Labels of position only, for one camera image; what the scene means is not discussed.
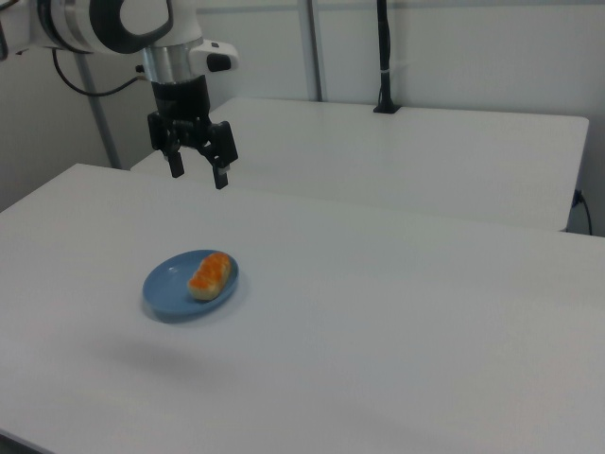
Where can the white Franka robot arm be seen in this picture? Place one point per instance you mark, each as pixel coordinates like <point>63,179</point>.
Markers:
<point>66,19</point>

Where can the orange glazed bread roll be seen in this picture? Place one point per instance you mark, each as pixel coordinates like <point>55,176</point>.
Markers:
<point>208,279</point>

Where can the white side table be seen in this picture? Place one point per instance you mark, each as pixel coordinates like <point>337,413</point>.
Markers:
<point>378,156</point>

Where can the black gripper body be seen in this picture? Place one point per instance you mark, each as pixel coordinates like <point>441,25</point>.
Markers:
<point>182,101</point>

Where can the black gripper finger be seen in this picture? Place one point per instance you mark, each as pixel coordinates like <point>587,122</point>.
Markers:
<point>221,176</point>
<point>176,165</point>

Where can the black gooseneck pole with clamp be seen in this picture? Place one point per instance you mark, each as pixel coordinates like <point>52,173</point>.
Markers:
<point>385,47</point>

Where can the blue round plate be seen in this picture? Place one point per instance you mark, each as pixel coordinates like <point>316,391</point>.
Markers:
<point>165,288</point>

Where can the grey metal frame post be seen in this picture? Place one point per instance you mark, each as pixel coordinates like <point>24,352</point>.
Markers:
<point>316,52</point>
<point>101,118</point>

